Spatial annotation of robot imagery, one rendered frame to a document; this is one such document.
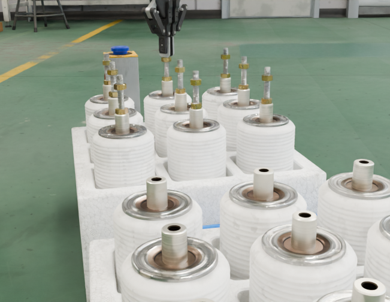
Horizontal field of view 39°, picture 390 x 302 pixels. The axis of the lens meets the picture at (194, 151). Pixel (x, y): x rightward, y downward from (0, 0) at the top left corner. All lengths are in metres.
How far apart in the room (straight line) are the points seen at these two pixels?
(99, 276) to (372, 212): 0.30
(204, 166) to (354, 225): 0.31
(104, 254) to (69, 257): 0.39
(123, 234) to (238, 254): 0.13
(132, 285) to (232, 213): 0.17
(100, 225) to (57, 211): 0.40
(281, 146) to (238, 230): 0.32
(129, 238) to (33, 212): 0.68
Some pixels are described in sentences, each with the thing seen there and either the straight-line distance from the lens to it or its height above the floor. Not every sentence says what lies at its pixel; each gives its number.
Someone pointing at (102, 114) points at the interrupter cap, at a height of 0.25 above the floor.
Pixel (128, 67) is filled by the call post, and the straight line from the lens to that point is 1.22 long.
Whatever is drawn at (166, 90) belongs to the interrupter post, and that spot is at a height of 0.26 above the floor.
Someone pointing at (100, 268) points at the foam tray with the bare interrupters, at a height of 0.18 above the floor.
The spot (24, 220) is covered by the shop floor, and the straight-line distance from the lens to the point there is 1.21.
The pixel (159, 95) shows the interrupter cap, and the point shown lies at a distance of 1.11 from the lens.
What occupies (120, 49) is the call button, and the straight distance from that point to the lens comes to 1.23.
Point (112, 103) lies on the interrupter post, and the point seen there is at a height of 0.27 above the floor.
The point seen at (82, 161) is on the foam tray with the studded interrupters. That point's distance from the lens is 0.96.
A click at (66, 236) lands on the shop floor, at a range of 1.11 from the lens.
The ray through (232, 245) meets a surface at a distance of 0.60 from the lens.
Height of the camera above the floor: 0.49
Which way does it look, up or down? 18 degrees down
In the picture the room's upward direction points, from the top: 1 degrees counter-clockwise
